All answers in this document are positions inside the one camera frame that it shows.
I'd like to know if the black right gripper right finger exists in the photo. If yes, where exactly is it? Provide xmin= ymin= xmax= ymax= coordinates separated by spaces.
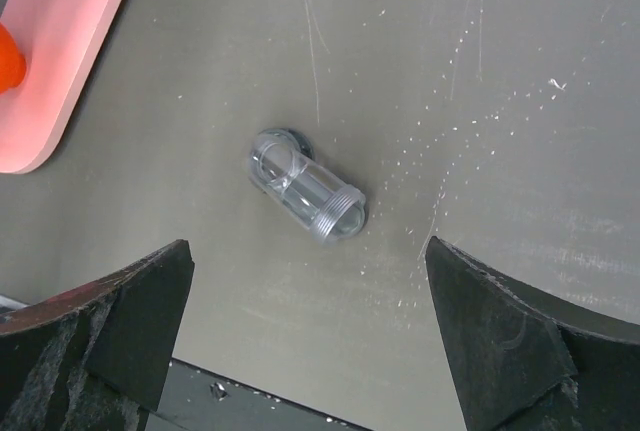
xmin=425 ymin=237 xmax=639 ymax=430

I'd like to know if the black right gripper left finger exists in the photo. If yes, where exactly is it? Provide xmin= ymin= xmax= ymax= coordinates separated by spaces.
xmin=1 ymin=240 xmax=194 ymax=430

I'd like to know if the orange cup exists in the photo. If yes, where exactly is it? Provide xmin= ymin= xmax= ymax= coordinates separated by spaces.
xmin=0 ymin=24 xmax=26 ymax=93

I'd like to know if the pink tiered shelf stand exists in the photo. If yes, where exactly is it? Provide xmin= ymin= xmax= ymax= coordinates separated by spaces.
xmin=1 ymin=0 xmax=122 ymax=174

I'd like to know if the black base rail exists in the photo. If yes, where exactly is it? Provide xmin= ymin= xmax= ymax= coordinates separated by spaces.
xmin=146 ymin=359 xmax=361 ymax=431

